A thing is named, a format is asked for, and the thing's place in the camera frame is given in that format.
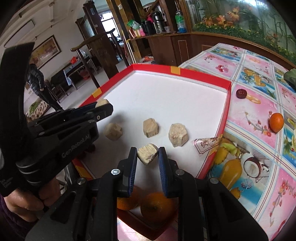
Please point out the colourful fruit print tablecloth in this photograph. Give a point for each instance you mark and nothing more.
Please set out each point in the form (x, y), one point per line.
(256, 164)

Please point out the dark wooden chair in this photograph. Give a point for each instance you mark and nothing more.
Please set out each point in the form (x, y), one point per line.
(103, 55)

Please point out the framed wall painting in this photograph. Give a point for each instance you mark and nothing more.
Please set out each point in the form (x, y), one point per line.
(44, 52)

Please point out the green broccoli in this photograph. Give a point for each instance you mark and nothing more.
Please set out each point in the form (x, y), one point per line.
(290, 78)

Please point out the round beige cake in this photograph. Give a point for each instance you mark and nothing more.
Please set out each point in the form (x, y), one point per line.
(113, 131)

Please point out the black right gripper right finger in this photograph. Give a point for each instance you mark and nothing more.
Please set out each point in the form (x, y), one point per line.
(206, 208)

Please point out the person's left hand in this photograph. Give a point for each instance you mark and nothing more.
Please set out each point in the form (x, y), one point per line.
(28, 206)

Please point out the green label water bottle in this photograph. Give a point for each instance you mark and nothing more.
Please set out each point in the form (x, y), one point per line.
(180, 22)

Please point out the small cream pastry piece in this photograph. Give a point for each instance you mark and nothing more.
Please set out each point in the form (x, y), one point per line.
(101, 102)

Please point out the person in black jacket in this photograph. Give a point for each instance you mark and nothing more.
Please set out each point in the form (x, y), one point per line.
(37, 84)

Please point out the wooden low cabinet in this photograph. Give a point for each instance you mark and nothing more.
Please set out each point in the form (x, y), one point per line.
(174, 49)

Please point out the glass flower display panel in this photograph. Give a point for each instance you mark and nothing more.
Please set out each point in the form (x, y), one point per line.
(255, 21)

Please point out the orange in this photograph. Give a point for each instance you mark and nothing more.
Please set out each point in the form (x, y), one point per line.
(129, 203)
(276, 122)
(156, 208)

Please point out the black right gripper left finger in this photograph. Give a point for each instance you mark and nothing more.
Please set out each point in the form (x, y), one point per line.
(88, 210)

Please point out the hexagonal beige cake large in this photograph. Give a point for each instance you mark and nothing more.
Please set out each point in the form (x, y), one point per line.
(178, 135)

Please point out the black thermos flask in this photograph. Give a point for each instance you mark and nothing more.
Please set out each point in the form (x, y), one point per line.
(148, 28)

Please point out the red white cardboard tray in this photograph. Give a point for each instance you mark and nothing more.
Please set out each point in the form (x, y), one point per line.
(170, 95)

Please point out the dark red jujube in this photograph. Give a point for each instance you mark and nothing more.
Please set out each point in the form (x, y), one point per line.
(241, 93)

